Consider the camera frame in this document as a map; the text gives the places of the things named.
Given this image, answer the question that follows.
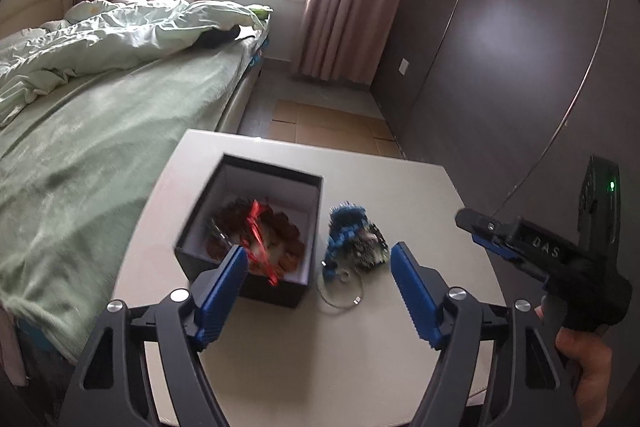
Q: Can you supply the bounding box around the light green rumpled duvet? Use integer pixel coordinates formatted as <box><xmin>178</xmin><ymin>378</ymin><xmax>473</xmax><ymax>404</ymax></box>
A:
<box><xmin>1</xmin><ymin>0</ymin><xmax>272</xmax><ymax>127</ymax></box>

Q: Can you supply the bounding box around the brown wooden bead bracelet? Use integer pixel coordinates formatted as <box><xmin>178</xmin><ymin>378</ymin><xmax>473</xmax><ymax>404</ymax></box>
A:
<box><xmin>205</xmin><ymin>198</ymin><xmax>307</xmax><ymax>275</ymax></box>

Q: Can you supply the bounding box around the green blanket bed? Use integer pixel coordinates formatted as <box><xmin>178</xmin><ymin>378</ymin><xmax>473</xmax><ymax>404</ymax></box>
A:
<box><xmin>1</xmin><ymin>29</ymin><xmax>262</xmax><ymax>361</ymax></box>

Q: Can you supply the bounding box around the dark jewelry box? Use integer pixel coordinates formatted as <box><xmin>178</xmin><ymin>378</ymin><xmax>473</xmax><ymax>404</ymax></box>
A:
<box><xmin>175</xmin><ymin>154</ymin><xmax>322</xmax><ymax>309</ymax></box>

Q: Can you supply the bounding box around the person's right hand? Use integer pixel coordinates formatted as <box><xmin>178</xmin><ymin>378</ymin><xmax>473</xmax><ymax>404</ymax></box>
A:
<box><xmin>555</xmin><ymin>327</ymin><xmax>613</xmax><ymax>427</ymax></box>

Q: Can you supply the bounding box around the cardboard sheet on floor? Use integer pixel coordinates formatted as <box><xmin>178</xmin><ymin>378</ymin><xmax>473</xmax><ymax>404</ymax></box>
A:
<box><xmin>267</xmin><ymin>100</ymin><xmax>402</xmax><ymax>159</ymax></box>

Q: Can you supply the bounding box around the red ribbon hair tie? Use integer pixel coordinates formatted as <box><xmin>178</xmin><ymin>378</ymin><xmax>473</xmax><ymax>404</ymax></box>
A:
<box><xmin>244</xmin><ymin>199</ymin><xmax>288</xmax><ymax>286</ymax></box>

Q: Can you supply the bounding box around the black item on bed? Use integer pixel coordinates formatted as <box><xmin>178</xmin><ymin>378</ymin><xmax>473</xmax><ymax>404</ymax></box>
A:
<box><xmin>194</xmin><ymin>25</ymin><xmax>241</xmax><ymax>49</ymax></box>

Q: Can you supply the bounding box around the white wall outlet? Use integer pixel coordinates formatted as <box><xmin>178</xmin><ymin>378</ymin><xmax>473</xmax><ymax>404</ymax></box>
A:
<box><xmin>398</xmin><ymin>58</ymin><xmax>409</xmax><ymax>75</ymax></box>

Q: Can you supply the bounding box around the blue bead bracelet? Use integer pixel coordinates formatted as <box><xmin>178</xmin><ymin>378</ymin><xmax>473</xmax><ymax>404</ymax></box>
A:
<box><xmin>322</xmin><ymin>200</ymin><xmax>391</xmax><ymax>282</ymax></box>

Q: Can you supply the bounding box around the white square table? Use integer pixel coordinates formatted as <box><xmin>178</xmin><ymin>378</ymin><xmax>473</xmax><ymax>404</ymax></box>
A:
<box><xmin>110</xmin><ymin>128</ymin><xmax>508</xmax><ymax>427</ymax></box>

